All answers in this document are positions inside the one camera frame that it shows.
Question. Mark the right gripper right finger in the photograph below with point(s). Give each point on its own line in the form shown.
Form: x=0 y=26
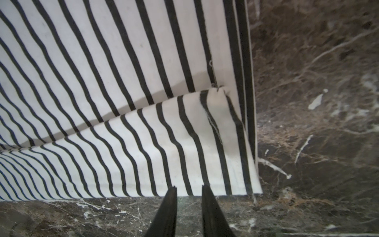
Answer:
x=214 y=223

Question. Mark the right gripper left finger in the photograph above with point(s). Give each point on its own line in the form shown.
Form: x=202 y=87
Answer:
x=164 y=222

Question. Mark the black white striped tank top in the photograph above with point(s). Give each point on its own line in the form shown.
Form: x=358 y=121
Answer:
x=126 y=99

